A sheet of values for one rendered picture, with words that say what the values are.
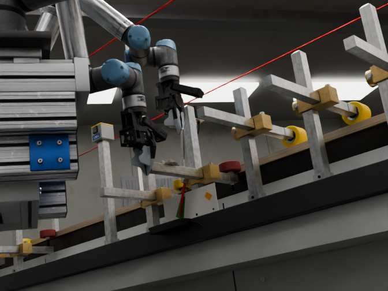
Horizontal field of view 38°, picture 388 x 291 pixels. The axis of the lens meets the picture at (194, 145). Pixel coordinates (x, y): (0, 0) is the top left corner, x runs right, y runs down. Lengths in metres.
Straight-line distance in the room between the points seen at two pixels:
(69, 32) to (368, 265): 1.17
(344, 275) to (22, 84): 1.15
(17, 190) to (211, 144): 8.10
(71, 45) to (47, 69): 0.44
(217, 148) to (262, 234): 7.64
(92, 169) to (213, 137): 2.11
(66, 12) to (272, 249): 0.98
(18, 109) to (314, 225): 0.91
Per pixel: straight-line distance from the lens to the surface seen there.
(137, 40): 1.94
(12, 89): 1.35
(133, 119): 1.79
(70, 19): 1.83
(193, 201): 1.99
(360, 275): 1.87
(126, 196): 2.04
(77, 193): 8.75
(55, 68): 1.38
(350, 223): 1.66
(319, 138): 1.72
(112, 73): 1.71
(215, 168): 1.97
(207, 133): 9.47
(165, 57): 2.08
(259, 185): 1.84
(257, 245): 1.83
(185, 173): 1.90
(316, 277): 1.95
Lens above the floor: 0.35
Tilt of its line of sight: 18 degrees up
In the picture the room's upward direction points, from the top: 8 degrees counter-clockwise
